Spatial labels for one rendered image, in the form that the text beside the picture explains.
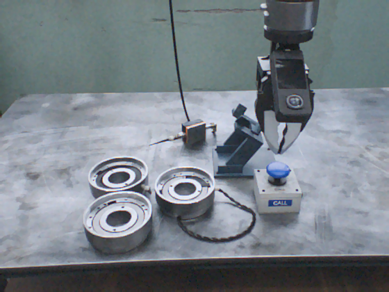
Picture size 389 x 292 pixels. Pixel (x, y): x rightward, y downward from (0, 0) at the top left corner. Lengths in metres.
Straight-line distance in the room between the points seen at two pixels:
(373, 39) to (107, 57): 1.45
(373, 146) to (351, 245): 0.32
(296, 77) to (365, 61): 1.95
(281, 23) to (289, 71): 0.07
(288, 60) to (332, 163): 0.33
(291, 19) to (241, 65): 1.78
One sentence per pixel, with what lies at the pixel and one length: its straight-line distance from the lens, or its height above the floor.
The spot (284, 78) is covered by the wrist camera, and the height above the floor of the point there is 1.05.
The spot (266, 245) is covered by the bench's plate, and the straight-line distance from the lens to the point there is 0.68.
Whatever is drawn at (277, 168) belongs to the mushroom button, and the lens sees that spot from 0.71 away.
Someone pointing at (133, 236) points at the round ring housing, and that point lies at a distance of 0.65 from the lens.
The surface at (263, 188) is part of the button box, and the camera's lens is 0.71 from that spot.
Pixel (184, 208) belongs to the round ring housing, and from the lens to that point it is 0.69.
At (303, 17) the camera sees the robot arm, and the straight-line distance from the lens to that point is 0.60.
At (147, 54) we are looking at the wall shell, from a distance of 2.33.
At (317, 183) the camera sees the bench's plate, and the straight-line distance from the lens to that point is 0.82.
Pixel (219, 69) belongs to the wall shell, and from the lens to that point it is 2.36.
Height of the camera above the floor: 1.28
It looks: 29 degrees down
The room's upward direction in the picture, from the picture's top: straight up
